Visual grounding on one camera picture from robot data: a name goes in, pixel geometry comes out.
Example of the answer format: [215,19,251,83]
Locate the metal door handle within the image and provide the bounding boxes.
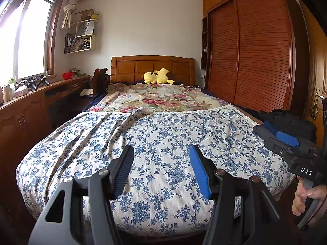
[310,88,321,120]

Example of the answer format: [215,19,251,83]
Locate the tied cream curtain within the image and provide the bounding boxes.
[61,0,85,29]

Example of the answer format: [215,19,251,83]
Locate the wooden desk cabinet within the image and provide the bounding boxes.
[0,75,92,210]

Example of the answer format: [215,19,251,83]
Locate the wooden chair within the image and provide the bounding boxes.
[92,68,109,99]

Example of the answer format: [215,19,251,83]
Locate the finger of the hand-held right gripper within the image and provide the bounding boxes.
[276,131,315,150]
[264,136,307,159]

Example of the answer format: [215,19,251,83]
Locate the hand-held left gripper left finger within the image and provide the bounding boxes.
[28,144,135,245]

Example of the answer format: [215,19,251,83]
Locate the wooden door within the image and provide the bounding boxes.
[299,0,327,133]

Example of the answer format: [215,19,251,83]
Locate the black binders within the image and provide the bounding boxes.
[64,33,72,54]

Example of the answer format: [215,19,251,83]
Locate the cream wall shelf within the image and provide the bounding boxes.
[64,10,100,55]

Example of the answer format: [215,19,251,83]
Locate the yellow plush toy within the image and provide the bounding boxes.
[143,68,175,85]

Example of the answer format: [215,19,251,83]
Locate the tissue box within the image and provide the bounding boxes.
[14,86,29,98]

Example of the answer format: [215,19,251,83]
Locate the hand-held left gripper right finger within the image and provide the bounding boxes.
[189,145,289,245]

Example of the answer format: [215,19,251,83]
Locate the pink floral quilt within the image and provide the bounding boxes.
[87,83,232,114]

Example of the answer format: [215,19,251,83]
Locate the person's right hand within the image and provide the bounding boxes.
[292,176,327,216]

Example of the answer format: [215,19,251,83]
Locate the black gadgets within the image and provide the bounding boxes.
[27,76,50,91]

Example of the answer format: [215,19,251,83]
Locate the wood-framed window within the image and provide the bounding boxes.
[0,0,60,87]

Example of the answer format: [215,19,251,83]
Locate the cardboard box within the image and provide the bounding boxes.
[72,10,94,23]

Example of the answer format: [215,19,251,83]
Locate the black button coat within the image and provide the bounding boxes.
[258,109,317,143]

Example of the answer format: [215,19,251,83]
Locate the white paper bag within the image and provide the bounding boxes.
[75,20,95,37]

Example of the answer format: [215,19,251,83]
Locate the wooden bed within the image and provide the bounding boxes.
[15,55,294,238]

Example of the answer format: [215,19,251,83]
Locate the wooden slatted wardrobe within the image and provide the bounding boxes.
[200,0,311,119]

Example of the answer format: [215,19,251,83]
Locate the blue floral blanket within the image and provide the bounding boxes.
[15,103,294,230]

